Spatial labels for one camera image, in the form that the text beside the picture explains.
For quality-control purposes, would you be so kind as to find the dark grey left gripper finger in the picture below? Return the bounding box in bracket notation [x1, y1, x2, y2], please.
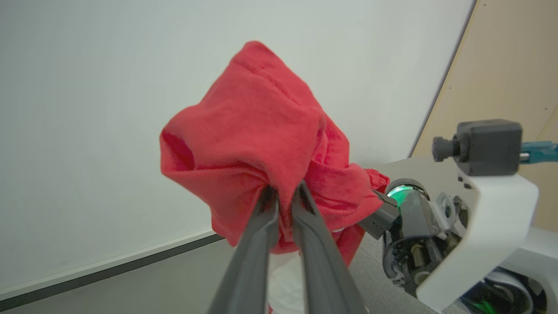
[207, 185, 280, 314]

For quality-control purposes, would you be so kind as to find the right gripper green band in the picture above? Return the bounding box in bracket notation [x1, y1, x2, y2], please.
[291, 178, 472, 314]

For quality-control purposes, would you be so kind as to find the red t-shirt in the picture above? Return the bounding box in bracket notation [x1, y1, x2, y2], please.
[160, 41, 391, 267]

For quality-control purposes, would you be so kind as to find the white garment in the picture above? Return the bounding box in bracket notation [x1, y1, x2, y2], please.
[267, 252, 311, 314]

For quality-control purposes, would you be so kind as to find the light wood panel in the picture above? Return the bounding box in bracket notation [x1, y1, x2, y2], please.
[410, 0, 558, 232]

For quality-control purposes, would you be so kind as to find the dark grey wall baseboard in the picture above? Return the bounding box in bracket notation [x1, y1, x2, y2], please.
[0, 229, 225, 313]

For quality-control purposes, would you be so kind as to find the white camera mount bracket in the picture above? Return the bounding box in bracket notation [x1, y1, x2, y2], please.
[366, 157, 540, 313]

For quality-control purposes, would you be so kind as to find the dark grey wrist camera box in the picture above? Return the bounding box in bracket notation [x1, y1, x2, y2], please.
[432, 119, 524, 177]

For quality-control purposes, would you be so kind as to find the blue camera cable plug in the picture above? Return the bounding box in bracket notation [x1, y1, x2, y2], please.
[520, 140, 558, 165]

